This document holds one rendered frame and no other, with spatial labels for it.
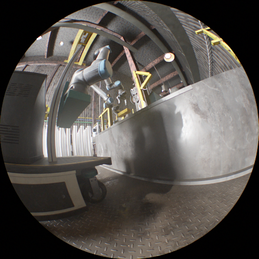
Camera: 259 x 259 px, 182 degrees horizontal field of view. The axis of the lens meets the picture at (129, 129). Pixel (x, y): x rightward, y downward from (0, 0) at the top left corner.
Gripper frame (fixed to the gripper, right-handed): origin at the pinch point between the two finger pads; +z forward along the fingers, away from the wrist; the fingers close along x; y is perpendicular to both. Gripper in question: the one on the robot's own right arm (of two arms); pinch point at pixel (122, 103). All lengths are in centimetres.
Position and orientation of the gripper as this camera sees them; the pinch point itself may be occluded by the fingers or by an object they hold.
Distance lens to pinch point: 124.1
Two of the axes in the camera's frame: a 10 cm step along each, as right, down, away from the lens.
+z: 1.5, 9.7, -1.9
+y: -7.1, 2.4, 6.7
